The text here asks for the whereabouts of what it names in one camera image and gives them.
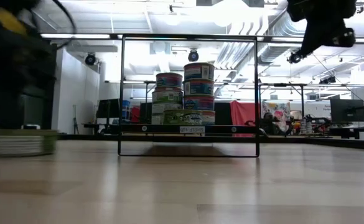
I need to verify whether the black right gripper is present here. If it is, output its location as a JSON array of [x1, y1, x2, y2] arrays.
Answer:
[[286, 0, 358, 58]]

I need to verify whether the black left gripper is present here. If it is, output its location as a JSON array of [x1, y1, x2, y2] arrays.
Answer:
[[0, 12, 58, 130]]

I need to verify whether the white-green label can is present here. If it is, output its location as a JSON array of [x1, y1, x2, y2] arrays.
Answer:
[[163, 109, 203, 126], [0, 128, 58, 158]]

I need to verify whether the gold lid seafood can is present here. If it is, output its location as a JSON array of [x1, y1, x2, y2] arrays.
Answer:
[[202, 110, 216, 126]]

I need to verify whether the black computer monitor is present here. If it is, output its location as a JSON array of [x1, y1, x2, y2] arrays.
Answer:
[[96, 98, 120, 119], [330, 98, 364, 123]]

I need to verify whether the yellow tag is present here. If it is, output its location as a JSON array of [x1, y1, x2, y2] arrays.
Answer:
[[0, 6, 29, 35]]

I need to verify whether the black ceiling spotlight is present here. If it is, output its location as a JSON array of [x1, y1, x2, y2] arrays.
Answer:
[[84, 52, 97, 67], [187, 49, 200, 63]]

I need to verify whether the colourful painted cloth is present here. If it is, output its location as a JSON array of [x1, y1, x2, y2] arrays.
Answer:
[[261, 101, 292, 133]]

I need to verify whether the blue bin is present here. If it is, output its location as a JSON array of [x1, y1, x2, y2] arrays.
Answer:
[[121, 99, 131, 121]]

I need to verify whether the orange fabric curtain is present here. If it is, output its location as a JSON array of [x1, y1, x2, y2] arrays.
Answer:
[[230, 100, 263, 136]]

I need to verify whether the black partition panel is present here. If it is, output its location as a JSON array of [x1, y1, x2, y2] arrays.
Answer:
[[139, 102, 154, 125], [215, 101, 233, 127]]

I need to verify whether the black ceiling camera rig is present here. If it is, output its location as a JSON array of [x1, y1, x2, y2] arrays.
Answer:
[[286, 51, 304, 65], [318, 75, 337, 85]]

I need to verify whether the silver air duct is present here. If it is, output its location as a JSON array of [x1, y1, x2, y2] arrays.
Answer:
[[258, 9, 307, 65]]

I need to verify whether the black frame work table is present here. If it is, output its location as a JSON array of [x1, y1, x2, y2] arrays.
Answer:
[[258, 82, 306, 125]]

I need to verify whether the black aluminium rig frame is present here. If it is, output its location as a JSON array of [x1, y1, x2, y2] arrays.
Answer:
[[57, 133, 364, 152]]

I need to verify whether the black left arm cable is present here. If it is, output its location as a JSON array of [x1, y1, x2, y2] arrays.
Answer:
[[52, 0, 77, 49]]

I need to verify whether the wooden shelf, black wire frame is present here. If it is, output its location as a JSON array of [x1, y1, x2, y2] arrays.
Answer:
[[118, 34, 261, 158]]

